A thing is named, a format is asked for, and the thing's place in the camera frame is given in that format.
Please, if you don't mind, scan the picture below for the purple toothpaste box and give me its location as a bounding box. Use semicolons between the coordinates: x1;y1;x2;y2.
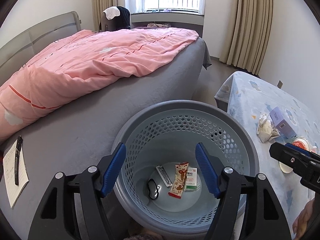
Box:
270;107;297;139

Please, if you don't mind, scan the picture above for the pink duvet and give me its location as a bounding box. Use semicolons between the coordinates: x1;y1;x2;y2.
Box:
1;28;199;141

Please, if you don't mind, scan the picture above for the white notepad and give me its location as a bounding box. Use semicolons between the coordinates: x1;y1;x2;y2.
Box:
3;141;29;208

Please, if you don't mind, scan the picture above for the paper cup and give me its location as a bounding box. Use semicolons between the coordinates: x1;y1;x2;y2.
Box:
279;137;315;174

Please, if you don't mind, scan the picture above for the dark chair with clothes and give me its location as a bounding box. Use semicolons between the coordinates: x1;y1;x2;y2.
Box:
99;6;131;32

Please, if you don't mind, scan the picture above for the green white medicine box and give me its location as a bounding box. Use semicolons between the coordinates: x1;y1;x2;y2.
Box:
184;167;197;191

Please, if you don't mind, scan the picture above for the person's right hand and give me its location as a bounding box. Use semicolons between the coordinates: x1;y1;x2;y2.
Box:
292;199;315;239

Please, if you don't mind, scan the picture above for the white blister strip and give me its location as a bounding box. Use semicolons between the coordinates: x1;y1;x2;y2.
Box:
156;165;172;187

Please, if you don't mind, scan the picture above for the white cloth on chair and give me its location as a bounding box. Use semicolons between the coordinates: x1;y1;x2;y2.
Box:
103;6;120;21

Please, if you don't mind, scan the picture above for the black small object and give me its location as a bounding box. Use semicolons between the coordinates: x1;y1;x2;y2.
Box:
146;178;159;200

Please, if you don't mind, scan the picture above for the wall socket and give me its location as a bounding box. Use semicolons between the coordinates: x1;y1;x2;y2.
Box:
277;80;283;89

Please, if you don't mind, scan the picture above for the grey bed mattress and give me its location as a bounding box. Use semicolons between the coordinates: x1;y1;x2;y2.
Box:
1;38;207;239

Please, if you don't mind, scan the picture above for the red snack wrapper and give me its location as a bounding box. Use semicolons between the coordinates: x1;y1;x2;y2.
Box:
168;162;189;199

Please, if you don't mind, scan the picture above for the crumpled beige paper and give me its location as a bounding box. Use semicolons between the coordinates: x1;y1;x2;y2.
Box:
256;113;280;143

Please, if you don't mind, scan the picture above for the black marker pen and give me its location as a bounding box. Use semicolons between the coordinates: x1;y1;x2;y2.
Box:
14;135;23;186

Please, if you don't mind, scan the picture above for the right beige curtain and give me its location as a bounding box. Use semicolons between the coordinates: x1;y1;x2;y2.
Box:
219;0;273;75

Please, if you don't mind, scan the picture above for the grey perforated trash basket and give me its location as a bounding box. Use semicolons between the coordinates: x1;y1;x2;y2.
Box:
114;100;259;238

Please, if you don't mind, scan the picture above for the grey headboard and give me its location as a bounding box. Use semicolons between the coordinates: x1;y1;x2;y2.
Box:
0;11;81;84

